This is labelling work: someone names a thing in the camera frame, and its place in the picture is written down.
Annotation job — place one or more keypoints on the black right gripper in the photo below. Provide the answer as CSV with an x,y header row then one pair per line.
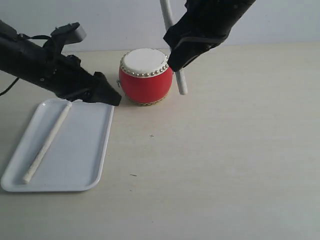
x,y
205,25

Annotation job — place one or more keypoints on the white rectangular plastic tray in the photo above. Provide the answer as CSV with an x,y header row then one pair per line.
x,y
75,159

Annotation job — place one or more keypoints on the small red drum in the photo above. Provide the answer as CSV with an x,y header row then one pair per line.
x,y
144,75

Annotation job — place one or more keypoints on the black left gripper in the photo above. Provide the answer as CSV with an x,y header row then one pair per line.
x,y
41,63

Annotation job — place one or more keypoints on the wooden drumstick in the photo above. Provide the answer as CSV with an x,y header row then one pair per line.
x,y
167,15
47,143

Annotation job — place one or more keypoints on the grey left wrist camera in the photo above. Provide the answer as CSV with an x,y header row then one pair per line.
x,y
70,33

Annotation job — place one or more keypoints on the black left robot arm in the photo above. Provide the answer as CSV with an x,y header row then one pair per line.
x,y
9,50

